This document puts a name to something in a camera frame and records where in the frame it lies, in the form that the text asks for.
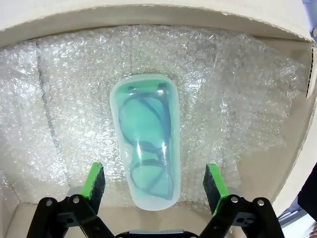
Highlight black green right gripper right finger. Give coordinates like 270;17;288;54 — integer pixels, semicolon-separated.
199;163;285;238

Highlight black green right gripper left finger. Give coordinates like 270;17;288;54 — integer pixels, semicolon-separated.
26;162;116;238

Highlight translucent plastic glasses case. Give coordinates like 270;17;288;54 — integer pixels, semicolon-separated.
109;73;181;211

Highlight dark blue framed glasses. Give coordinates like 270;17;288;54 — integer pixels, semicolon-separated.
118;83;174;200

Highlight brown cardboard shipping box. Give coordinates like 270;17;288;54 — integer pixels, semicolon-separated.
0;0;317;238

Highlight clear bubble wrap sheet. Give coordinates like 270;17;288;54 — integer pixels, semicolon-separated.
0;24;308;208

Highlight person's black clothing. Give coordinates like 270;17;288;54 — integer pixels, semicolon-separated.
297;171;317;216

